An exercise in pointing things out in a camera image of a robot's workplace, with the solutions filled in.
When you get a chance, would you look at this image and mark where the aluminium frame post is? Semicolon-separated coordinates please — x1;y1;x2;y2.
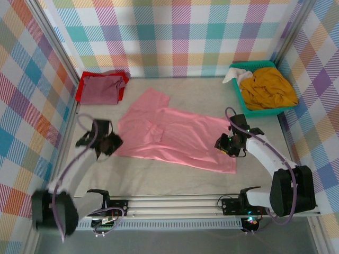
270;0;318;67
25;0;82;85

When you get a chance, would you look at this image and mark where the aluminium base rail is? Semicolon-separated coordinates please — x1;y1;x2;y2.
76;195;323;220

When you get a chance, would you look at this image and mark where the white t-shirt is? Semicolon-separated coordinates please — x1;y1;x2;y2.
221;66;254;84

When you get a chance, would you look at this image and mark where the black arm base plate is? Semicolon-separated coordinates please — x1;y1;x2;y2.
102;199;129;217
221;197;271;215

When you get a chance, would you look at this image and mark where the mauve t-shirt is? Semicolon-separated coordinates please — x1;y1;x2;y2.
79;74;127;105

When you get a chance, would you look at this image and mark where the pink t-shirt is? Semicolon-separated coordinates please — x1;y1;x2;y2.
114;87;237;175

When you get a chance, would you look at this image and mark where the teal plastic basket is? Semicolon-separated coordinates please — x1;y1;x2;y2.
229;60;299;119

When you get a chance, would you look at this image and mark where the grey slotted cable duct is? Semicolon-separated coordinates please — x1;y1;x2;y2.
76;219;244;230

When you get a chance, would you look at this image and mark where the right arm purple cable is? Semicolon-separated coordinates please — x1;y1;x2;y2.
225;107;299;225

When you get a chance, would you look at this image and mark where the red tray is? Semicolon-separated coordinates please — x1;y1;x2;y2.
75;70;130;102

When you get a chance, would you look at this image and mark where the mustard yellow t-shirt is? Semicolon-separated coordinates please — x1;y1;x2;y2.
239;67;299;111

